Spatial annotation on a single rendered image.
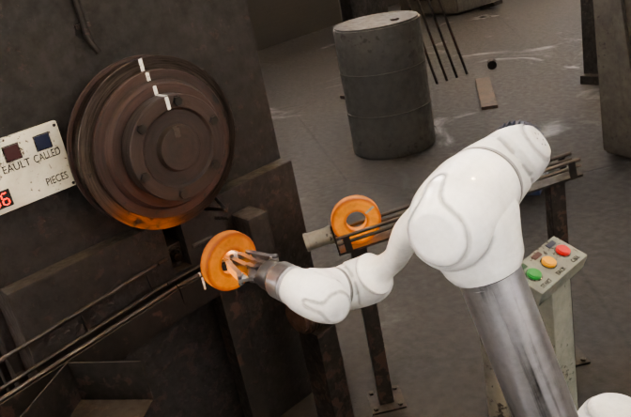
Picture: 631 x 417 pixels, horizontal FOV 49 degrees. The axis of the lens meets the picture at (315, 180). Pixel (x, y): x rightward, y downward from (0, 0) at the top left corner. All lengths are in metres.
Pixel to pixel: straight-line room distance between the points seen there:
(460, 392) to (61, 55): 1.68
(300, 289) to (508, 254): 0.60
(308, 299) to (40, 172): 0.80
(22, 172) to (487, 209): 1.25
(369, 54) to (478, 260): 3.48
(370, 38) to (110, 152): 2.85
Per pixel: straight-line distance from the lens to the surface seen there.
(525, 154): 1.14
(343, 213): 2.14
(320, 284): 1.51
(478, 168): 1.05
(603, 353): 2.70
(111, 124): 1.80
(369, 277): 1.58
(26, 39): 1.90
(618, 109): 4.17
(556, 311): 2.06
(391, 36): 4.43
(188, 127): 1.82
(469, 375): 2.61
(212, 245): 1.75
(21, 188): 1.90
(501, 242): 1.04
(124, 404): 1.81
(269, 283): 1.60
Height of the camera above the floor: 1.61
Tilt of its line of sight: 21 degrees down
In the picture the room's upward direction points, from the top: 11 degrees counter-clockwise
